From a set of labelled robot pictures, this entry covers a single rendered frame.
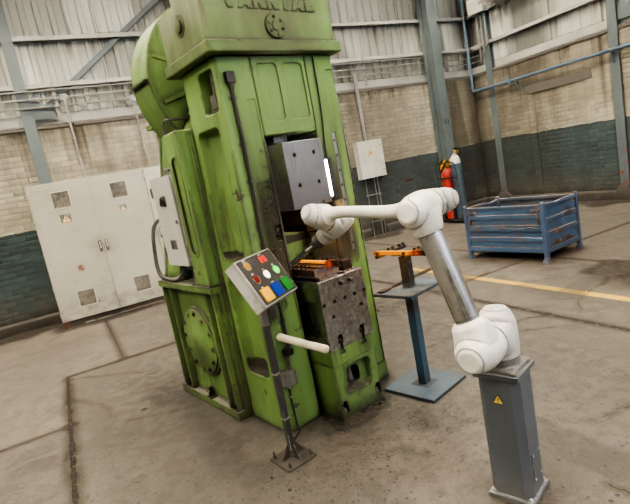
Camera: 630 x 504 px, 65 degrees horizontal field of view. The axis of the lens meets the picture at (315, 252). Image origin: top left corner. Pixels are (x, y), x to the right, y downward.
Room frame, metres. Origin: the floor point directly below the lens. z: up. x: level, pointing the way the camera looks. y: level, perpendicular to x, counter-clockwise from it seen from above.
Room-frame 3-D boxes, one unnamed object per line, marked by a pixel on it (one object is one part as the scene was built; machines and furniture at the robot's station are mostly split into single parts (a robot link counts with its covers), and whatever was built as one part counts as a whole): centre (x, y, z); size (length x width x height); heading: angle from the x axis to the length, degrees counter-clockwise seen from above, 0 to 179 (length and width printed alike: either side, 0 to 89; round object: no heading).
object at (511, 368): (2.02, -0.72, 0.63); 0.22 x 0.18 x 0.06; 136
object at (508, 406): (2.01, -0.71, 0.30); 0.20 x 0.20 x 0.60; 46
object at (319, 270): (3.17, 0.08, 0.96); 0.42 x 0.20 x 0.09; 37
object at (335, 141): (3.52, -0.13, 1.15); 0.44 x 0.26 x 2.30; 37
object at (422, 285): (3.18, -0.57, 0.70); 0.40 x 0.30 x 0.02; 132
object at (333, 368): (3.22, 0.04, 0.23); 0.55 x 0.37 x 0.47; 37
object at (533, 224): (6.33, -2.70, 0.36); 1.20 x 0.80 x 0.72; 32
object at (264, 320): (2.61, 0.34, 0.54); 0.04 x 0.04 x 1.08; 37
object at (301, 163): (3.20, 0.05, 1.56); 0.42 x 0.39 x 0.40; 37
